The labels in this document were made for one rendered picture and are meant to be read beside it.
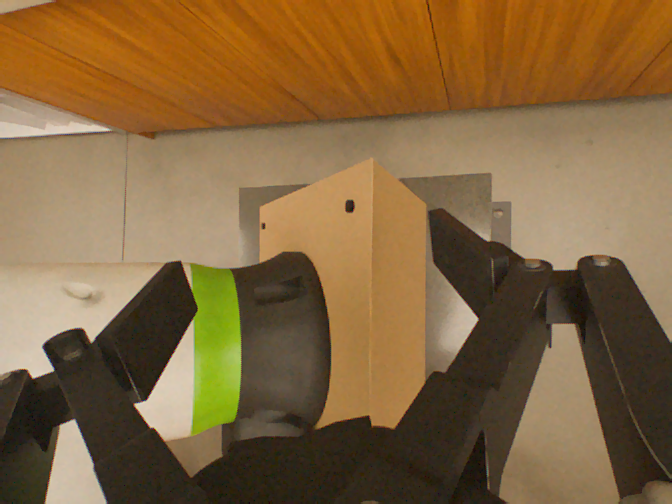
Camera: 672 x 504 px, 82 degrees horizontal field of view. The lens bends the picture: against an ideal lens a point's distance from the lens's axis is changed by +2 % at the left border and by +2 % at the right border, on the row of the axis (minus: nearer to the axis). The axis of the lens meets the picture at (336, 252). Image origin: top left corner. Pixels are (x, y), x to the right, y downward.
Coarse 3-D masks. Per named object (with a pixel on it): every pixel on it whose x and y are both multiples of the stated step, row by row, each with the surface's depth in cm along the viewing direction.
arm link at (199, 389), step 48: (0, 288) 22; (48, 288) 23; (96, 288) 24; (192, 288) 26; (0, 336) 21; (48, 336) 21; (192, 336) 24; (240, 336) 26; (192, 384) 24; (192, 432) 26; (96, 480) 23
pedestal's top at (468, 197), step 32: (256, 192) 51; (288, 192) 49; (416, 192) 43; (448, 192) 42; (480, 192) 41; (256, 224) 51; (480, 224) 41; (256, 256) 51; (448, 288) 42; (448, 320) 42; (448, 352) 42
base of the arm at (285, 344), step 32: (288, 256) 31; (256, 288) 28; (288, 288) 29; (320, 288) 28; (256, 320) 27; (288, 320) 27; (320, 320) 27; (256, 352) 26; (288, 352) 26; (320, 352) 26; (256, 384) 26; (288, 384) 27; (320, 384) 27; (256, 416) 29; (288, 416) 29; (320, 416) 28; (224, 448) 32
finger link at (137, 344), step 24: (168, 264) 19; (144, 288) 17; (168, 288) 18; (120, 312) 15; (144, 312) 15; (168, 312) 17; (192, 312) 20; (96, 336) 13; (120, 336) 13; (144, 336) 15; (168, 336) 17; (120, 360) 13; (144, 360) 14; (168, 360) 16; (120, 384) 14; (144, 384) 14
